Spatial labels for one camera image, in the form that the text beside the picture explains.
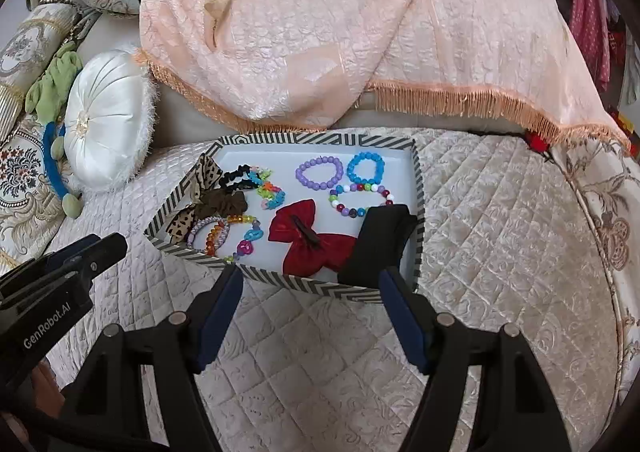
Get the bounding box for black scrunchie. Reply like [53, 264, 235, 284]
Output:
[218, 163, 261, 190]

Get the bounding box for multicolour bead bracelet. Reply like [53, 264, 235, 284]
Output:
[328, 182, 396, 219]

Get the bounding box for striped rim white tray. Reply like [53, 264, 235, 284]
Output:
[144, 131, 426, 305]

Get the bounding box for blue headband green pompons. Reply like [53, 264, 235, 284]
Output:
[42, 122, 83, 220]

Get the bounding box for green cloth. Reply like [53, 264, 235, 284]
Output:
[25, 42, 85, 125]

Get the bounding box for white round satin pillow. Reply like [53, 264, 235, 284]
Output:
[64, 48, 158, 193]

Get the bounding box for brown scrunchie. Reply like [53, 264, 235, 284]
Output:
[192, 189, 249, 220]

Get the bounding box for pale lilac bead bracelet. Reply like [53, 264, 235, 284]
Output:
[187, 216, 226, 253]

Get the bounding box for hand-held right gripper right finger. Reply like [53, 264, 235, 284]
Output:
[377, 266, 576, 452]

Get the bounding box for colourful link chain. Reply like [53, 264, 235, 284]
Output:
[225, 227, 263, 263]

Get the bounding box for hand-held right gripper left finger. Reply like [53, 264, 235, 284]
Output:
[57, 265, 246, 452]

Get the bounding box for purple bead bracelet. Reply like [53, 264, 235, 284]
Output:
[295, 156, 345, 191]

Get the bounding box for leopard print hair bow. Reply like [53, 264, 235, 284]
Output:
[167, 153, 224, 243]

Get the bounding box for rainbow crystal bracelet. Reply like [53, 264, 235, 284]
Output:
[202, 215, 261, 255]

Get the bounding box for floral embroidered cushion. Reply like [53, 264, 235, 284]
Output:
[0, 107, 76, 273]

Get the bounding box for blue bead bracelet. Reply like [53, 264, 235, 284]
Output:
[346, 152, 386, 185]

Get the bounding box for red hair bow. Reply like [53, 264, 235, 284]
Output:
[268, 199, 358, 278]

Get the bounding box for gold embroidered bolster pillow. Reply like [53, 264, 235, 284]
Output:
[0, 2, 81, 143]

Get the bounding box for red cloth item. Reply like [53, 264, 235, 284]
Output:
[522, 129, 551, 153]

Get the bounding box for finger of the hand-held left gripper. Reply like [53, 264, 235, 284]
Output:
[47, 233, 128, 283]

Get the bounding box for cream quilted bedspread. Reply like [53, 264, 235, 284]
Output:
[40, 125, 631, 452]

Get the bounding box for peach fringed blanket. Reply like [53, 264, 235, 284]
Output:
[132, 0, 631, 153]

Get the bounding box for cream floral bedcover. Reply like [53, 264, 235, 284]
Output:
[547, 135, 640, 408]

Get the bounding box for person's left hand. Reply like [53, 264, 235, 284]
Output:
[27, 364, 68, 413]

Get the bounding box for hanging colourful clothes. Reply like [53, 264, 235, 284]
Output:
[567, 0, 640, 98]

